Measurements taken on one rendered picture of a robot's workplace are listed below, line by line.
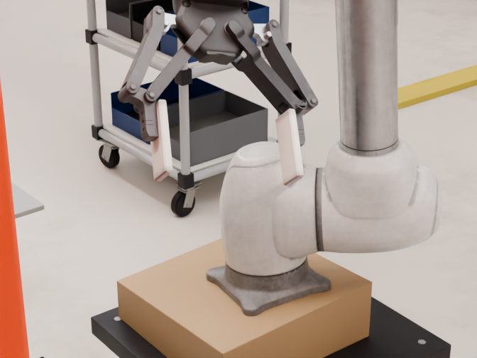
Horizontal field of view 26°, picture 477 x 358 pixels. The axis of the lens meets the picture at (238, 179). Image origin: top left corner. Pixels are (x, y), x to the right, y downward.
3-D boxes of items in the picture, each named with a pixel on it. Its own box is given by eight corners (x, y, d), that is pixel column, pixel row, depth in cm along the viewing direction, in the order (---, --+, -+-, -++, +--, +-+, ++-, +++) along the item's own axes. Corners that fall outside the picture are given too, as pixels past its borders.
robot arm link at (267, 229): (228, 236, 202) (220, 132, 193) (322, 236, 200) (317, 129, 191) (217, 278, 187) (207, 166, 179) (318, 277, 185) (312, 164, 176)
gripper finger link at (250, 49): (208, 42, 103) (216, 35, 104) (284, 125, 104) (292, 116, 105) (224, 25, 100) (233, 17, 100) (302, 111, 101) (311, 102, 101)
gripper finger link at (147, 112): (155, 84, 96) (124, 82, 94) (159, 136, 94) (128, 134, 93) (148, 91, 97) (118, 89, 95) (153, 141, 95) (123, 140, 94)
